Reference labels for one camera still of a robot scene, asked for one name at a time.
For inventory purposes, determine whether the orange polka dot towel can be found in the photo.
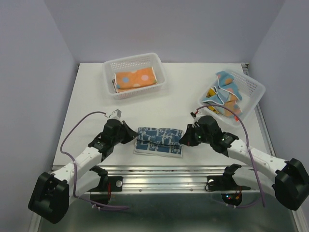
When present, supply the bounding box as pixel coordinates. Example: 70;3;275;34
114;67;158;93

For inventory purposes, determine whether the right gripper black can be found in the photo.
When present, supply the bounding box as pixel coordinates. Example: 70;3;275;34
178;123;212;146

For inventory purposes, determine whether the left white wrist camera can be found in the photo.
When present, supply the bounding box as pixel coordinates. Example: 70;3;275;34
105;109;122;120

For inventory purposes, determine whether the light blue orange towel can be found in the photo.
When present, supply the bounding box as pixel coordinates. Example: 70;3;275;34
202;71;243;105

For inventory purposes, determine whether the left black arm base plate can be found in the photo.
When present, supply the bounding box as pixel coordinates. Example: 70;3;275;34
95;176;123;192

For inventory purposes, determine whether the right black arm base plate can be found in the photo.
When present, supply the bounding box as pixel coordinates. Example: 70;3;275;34
205;175;251;192

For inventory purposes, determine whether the aluminium rail frame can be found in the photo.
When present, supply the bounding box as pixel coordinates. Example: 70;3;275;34
29;166;309;232

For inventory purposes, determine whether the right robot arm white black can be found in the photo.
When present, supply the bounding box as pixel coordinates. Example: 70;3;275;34
180;116;309;211

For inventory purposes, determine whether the white perforated basket left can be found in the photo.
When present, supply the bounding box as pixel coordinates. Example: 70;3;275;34
102;53;167;100

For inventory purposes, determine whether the yellow patterned towel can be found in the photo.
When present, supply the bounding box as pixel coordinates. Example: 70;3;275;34
205;87;243;119

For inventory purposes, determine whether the blue white patterned towel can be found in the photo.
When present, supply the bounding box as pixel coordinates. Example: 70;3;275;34
134;127;183;158

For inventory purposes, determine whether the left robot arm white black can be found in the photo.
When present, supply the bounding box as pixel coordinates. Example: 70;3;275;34
28;119;138;224

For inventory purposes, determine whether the white perforated basket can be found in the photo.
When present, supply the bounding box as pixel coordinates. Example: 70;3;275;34
198;69;266;128
102;53;167;100

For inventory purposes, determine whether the white perforated basket right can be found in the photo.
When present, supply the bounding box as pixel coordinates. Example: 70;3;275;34
198;69;266;128

